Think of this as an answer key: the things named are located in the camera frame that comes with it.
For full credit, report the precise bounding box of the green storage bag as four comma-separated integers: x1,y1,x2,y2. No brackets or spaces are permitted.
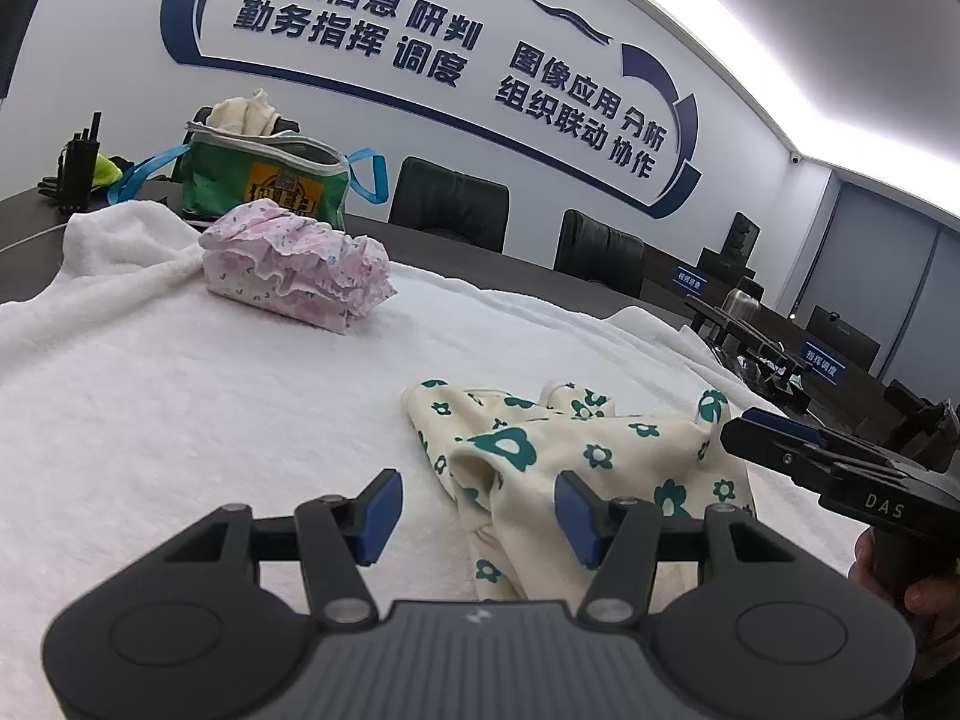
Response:
106,122,389,229

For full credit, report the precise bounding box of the blue wall sign lettering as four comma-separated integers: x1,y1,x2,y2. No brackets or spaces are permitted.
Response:
160,0,701,220

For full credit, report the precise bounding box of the pink folded ruffled garment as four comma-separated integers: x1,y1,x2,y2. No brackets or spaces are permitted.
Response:
199,200,395,335

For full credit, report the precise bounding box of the black office chair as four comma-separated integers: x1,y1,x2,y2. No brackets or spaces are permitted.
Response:
389,156,509,254
553,208,646,298

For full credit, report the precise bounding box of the black office chair left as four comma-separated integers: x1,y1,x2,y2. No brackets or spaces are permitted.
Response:
389,156,509,254

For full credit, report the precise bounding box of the black walkie talkie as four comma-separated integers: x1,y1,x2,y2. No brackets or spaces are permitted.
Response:
57,110,103,215

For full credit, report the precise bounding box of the yellow green object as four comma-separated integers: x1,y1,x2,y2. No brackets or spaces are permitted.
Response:
91,153,124,190

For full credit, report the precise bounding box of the black office chair right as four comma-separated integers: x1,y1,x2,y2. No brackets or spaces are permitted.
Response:
553,208,646,298

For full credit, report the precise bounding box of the cream green flower garment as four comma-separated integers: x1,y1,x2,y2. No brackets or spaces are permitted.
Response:
403,377,758,603

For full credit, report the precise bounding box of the person's right hand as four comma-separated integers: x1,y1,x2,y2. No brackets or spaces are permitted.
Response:
848,528,958,650

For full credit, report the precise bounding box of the cream cloth in bag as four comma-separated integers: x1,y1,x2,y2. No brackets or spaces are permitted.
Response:
206,88,280,135

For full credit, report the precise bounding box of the blue desk name plate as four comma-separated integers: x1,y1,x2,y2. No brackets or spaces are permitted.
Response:
672,265,709,298

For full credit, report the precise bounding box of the black monitor far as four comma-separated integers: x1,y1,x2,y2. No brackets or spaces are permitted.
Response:
721,211,760,266

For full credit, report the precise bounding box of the white towel table cover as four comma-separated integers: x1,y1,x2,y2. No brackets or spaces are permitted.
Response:
0,196,864,720

